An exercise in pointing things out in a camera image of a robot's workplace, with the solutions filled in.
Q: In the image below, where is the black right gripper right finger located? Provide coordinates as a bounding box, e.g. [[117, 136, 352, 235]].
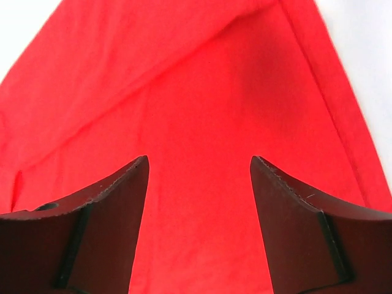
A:
[[250, 156, 391, 293]]

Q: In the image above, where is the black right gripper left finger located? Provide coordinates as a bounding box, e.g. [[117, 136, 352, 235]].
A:
[[1, 156, 149, 293]]

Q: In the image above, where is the red tank top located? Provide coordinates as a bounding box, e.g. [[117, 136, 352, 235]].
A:
[[1, 1, 391, 293]]

